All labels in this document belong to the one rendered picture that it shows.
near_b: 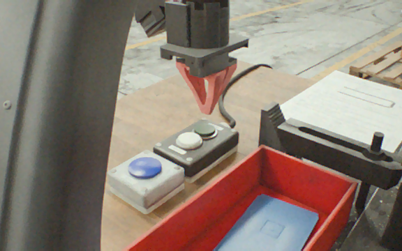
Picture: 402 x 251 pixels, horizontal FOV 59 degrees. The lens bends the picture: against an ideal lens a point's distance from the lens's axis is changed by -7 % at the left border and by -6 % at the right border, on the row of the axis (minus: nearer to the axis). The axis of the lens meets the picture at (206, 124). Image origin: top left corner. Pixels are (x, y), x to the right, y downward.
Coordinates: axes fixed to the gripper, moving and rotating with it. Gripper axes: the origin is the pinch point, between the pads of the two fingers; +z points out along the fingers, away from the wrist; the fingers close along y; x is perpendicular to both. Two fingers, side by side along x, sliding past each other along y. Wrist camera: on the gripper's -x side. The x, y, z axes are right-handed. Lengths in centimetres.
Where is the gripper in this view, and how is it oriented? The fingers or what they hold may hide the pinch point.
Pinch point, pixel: (206, 107)
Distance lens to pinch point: 50.4
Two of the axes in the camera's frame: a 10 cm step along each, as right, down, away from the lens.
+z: 0.1, 8.7, 4.9
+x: 7.7, 3.1, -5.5
